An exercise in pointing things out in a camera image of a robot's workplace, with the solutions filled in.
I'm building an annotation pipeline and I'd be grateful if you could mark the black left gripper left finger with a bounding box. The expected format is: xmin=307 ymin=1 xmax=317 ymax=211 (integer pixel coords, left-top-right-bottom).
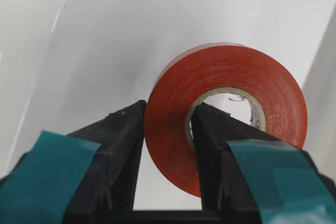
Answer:
xmin=1 ymin=100 xmax=146 ymax=223

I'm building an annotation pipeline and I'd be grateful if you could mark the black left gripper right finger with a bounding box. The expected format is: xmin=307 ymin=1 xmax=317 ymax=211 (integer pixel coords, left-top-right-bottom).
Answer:
xmin=191 ymin=103 xmax=335 ymax=223

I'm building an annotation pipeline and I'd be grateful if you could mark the red tape roll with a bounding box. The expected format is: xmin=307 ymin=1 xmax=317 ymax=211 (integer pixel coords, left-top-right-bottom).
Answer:
xmin=144 ymin=42 xmax=308 ymax=197

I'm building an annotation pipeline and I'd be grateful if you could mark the white plastic case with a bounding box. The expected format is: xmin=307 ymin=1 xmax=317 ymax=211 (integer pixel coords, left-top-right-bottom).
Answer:
xmin=0 ymin=0 xmax=336 ymax=211

